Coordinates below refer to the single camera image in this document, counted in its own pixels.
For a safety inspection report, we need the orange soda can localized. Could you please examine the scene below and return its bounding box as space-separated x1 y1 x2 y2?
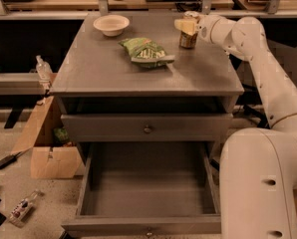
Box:
179 11 200 49

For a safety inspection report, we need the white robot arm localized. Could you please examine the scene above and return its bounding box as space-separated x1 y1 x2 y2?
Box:
174 15 297 239

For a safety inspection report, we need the clear bottle on shelf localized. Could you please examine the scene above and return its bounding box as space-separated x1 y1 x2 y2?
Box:
36 55 52 81

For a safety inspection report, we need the closed grey upper drawer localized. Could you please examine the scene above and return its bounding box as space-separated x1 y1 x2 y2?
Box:
61 114 232 142

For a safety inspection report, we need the clear bottle on floor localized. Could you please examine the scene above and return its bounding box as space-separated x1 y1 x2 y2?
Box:
8 189 44 227

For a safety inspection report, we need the black power adapter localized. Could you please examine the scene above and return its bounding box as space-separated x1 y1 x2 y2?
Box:
0 154 17 169

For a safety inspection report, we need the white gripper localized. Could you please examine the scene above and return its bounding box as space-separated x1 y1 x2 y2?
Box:
174 15 218 43

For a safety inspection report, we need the white bowl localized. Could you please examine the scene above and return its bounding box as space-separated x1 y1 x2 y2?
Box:
93 15 130 37

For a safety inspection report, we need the open grey lower drawer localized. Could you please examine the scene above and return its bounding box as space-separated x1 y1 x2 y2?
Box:
62 142 221 238

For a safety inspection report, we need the grey drawer cabinet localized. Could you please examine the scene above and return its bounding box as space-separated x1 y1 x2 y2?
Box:
49 11 245 239

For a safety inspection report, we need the green packet in box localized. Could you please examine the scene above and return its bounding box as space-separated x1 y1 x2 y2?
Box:
53 127 70 144

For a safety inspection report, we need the left cardboard box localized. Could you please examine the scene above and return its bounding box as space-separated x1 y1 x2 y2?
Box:
11 97 85 179

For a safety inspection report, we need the green chip bag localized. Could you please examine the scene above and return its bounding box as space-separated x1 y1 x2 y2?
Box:
119 37 175 69

